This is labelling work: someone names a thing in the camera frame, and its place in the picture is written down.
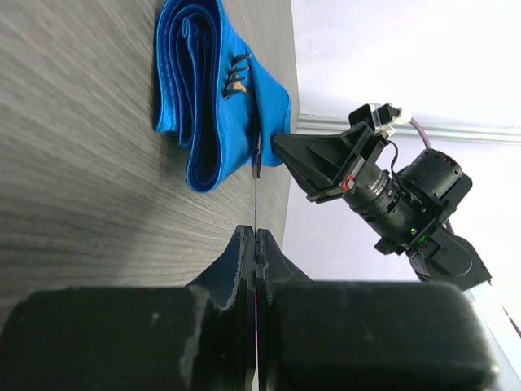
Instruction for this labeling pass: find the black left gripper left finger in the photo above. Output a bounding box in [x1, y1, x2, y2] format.
[1, 226, 256, 390]

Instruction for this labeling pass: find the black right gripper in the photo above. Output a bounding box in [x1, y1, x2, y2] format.
[271, 122, 472, 255]

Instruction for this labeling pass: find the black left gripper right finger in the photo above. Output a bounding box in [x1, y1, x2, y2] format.
[256, 229, 499, 390]

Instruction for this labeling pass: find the green handled gold fork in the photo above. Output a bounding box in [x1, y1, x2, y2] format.
[223, 53, 252, 99]

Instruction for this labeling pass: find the blue cloth napkin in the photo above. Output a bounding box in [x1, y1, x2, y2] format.
[155, 1, 291, 193]

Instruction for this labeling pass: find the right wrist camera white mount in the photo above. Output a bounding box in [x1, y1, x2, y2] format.
[348, 103, 413, 138]

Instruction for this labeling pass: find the right aluminium frame post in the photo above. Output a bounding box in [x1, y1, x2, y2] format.
[296, 113, 521, 146]

